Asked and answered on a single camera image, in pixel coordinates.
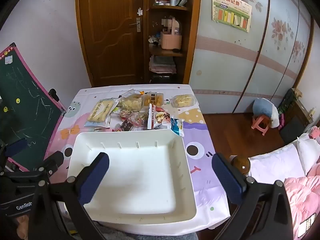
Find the long bread packet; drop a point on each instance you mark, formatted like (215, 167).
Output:
(100, 112)

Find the green chalkboard pink frame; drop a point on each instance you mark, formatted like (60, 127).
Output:
(25, 110)

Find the wooden bedside cabinet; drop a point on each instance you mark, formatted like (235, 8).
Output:
(302, 112)

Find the dark brown white packet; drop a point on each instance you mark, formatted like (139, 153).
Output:
(126, 125)

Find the wall poster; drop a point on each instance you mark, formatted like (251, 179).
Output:
(232, 12)

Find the translucent packet of yellow balls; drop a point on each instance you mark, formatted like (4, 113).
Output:
(153, 99)

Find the pink plush toy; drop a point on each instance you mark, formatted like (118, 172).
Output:
(314, 132)

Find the wooden shelf cabinet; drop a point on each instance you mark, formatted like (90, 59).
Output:
(193, 17)

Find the floral sliding wardrobe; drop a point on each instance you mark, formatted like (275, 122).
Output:
(225, 62)

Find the dark green box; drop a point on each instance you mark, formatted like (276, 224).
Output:
(287, 101)

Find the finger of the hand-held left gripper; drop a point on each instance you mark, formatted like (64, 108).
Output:
(55, 161)
(16, 146)

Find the clear noodle cake packet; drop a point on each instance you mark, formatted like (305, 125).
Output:
(130, 102)
(182, 100)

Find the pink blanket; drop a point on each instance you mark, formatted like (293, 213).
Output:
(302, 195)

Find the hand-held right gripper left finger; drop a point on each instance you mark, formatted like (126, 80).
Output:
(93, 180)

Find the white door hook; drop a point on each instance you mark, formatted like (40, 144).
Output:
(139, 11)

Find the white board sticker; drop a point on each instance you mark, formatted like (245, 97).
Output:
(8, 59)

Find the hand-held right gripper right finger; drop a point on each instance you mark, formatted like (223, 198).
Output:
(228, 180)

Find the black bag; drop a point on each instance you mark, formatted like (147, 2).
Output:
(292, 130)

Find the white bed sheet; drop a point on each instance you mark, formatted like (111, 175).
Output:
(275, 165)

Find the printed cartoon tablecloth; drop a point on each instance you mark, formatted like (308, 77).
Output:
(200, 180)

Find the brown wooden bed knob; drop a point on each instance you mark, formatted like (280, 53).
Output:
(240, 165)

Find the pink plastic stool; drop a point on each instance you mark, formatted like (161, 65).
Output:
(261, 125)

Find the stack of folded towels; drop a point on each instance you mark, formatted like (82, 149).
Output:
(162, 65)

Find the mixed nuts packet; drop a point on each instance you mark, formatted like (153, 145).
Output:
(138, 117)

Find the wooden door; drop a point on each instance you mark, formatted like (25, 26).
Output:
(110, 42)

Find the black easel knob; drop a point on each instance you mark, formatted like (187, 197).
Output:
(53, 95)

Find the blue white snack packet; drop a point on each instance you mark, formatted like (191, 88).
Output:
(178, 127)

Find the black bin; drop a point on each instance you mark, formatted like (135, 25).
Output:
(162, 78)

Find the white pillow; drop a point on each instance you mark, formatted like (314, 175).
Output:
(308, 152)

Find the red white snack packet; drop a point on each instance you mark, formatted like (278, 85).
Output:
(160, 118)

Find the blue white plush cushion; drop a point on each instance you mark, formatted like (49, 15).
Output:
(262, 107)

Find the white plastic tray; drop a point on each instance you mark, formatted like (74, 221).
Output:
(140, 170)

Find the pink basket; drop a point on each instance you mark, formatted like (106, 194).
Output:
(170, 41)

